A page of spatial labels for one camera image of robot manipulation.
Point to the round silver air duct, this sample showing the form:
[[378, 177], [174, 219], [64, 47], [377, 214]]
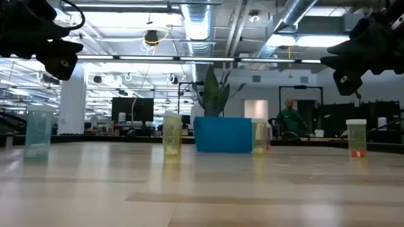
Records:
[[198, 22]]

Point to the black metal frame stand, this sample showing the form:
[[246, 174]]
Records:
[[300, 87]]

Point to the large teal pill bottle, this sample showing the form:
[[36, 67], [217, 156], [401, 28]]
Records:
[[38, 135]]

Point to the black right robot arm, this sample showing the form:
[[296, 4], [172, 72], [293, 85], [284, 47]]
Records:
[[398, 9]]

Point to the long ceiling light bar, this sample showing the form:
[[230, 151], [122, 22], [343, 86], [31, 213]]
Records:
[[151, 58]]

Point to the yellow-green bottle white pills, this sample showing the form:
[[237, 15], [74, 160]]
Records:
[[172, 135]]

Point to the blue plastic basket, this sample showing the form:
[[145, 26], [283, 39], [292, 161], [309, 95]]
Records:
[[222, 135]]

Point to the black ceiling device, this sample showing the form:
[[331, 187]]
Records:
[[151, 37]]

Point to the yellow pill bottle white lid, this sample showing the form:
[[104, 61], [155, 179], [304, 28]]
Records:
[[259, 137]]

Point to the green pill bottle red pills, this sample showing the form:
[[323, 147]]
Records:
[[356, 138]]

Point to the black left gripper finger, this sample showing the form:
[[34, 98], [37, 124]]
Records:
[[61, 61], [52, 31]]

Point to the person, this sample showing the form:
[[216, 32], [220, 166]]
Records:
[[290, 121]]

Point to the black computer monitor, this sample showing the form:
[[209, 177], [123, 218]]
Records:
[[126, 108]]

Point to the black table edge rail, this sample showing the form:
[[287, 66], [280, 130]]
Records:
[[94, 138]]

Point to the green potted plant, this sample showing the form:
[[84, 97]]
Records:
[[214, 97]]

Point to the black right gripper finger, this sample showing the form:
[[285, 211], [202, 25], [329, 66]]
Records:
[[360, 45], [347, 75]]

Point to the white square column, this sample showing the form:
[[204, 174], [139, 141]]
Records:
[[72, 101]]

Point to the black cabinet row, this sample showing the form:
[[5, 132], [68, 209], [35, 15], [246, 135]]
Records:
[[372, 115]]

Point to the white cup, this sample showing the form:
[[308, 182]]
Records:
[[319, 133]]

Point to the white canister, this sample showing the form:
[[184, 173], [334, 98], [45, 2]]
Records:
[[382, 123]]

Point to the black office chair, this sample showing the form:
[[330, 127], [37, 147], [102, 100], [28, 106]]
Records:
[[273, 127]]

